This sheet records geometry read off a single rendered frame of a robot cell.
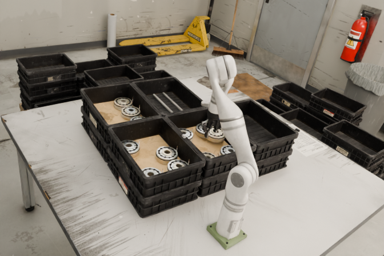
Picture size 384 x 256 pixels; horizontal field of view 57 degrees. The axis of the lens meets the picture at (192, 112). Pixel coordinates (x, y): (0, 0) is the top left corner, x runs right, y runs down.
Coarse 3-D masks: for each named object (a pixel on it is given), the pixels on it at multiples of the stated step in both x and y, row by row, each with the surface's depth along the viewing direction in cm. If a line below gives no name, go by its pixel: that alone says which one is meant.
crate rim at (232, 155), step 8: (184, 112) 188; (192, 112) 190; (168, 120) 179; (176, 128) 174; (192, 144) 164; (200, 152) 161; (232, 152) 163; (208, 160) 156; (216, 160) 158; (224, 160) 161
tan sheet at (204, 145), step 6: (192, 132) 191; (198, 138) 187; (204, 138) 188; (198, 144) 182; (204, 144) 183; (210, 144) 184; (216, 144) 185; (222, 144) 186; (204, 150) 178; (210, 150) 179; (216, 150) 180
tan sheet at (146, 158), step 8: (152, 136) 183; (144, 144) 176; (152, 144) 177; (160, 144) 178; (144, 152) 170; (152, 152) 171; (136, 160) 164; (144, 160) 165; (152, 160) 166; (160, 168) 162
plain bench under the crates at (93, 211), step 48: (240, 96) 267; (48, 144) 185; (48, 192) 157; (96, 192) 161; (288, 192) 180; (336, 192) 186; (96, 240) 139; (144, 240) 142; (192, 240) 146; (288, 240) 153; (336, 240) 157
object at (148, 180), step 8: (144, 120) 176; (152, 120) 178; (112, 128) 166; (112, 136) 162; (120, 144) 156; (128, 152) 152; (128, 160) 150; (136, 168) 144; (184, 168) 149; (192, 168) 151; (144, 176) 141; (152, 176) 141; (160, 176) 142; (168, 176) 145
